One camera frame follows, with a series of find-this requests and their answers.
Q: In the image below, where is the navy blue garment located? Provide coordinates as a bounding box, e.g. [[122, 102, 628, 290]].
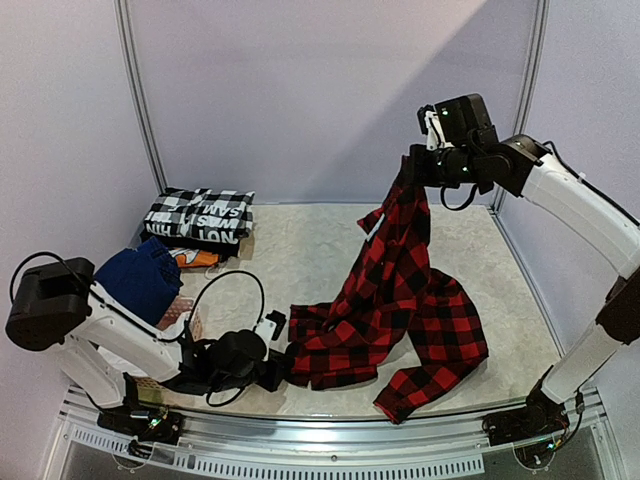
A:
[[94, 237, 183, 326]]

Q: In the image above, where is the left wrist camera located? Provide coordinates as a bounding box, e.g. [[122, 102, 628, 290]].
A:
[[254, 310, 287, 344]]

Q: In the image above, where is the aluminium front rail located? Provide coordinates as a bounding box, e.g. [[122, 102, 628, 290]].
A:
[[44, 387, 626, 479]]

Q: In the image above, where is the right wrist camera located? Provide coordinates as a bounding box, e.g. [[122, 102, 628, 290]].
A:
[[417, 93, 499, 150]]

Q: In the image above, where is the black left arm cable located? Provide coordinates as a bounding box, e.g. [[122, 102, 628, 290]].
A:
[[8, 251, 266, 406]]

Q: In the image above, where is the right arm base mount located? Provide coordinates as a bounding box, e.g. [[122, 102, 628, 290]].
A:
[[482, 393, 585, 470]]

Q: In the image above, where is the pink plastic laundry basket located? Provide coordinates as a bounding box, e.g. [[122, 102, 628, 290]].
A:
[[135, 295, 207, 403]]

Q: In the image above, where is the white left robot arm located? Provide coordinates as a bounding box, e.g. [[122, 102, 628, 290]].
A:
[[5, 253, 293, 434]]

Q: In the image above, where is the black white checkered folded shirt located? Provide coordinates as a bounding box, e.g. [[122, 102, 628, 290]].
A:
[[140, 187, 255, 257]]

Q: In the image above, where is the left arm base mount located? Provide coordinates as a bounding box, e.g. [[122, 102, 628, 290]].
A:
[[97, 406, 185, 460]]

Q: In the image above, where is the aluminium frame post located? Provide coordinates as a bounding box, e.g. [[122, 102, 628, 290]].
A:
[[114, 0, 167, 192], [489, 0, 551, 211]]

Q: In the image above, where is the left aluminium frame post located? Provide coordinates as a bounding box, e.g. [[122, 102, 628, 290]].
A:
[[114, 0, 167, 192]]

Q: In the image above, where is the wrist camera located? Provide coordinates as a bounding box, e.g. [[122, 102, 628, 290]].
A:
[[254, 310, 287, 344], [417, 93, 499, 150]]

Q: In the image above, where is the orange white folded garment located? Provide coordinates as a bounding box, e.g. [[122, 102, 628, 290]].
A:
[[169, 248, 221, 269]]

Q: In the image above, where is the red black plaid shirt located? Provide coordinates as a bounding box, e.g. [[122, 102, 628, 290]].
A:
[[286, 157, 489, 424]]

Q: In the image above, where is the right aluminium frame post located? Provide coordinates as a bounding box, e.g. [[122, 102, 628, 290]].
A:
[[489, 0, 551, 211]]

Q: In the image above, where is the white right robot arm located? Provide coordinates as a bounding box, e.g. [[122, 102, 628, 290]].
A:
[[408, 135, 639, 436]]

